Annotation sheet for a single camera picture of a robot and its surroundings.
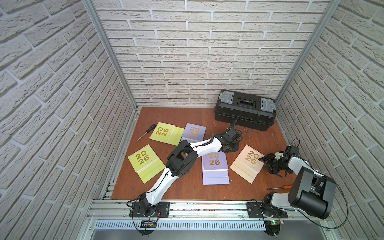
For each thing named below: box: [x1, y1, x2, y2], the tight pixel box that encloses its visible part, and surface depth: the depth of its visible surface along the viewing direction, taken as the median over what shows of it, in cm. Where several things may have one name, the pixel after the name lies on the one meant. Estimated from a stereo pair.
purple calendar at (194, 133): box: [181, 122, 207, 144], surface depth 106 cm
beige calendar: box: [229, 144, 266, 184], surface depth 91 cm
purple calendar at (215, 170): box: [201, 151, 230, 186], surface depth 88 cm
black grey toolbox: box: [214, 90, 277, 131], surface depth 100 cm
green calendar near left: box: [127, 144, 166, 184], surface depth 91 cm
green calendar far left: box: [149, 121, 185, 146], surface depth 105 cm
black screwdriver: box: [136, 123, 157, 141], surface depth 108 cm
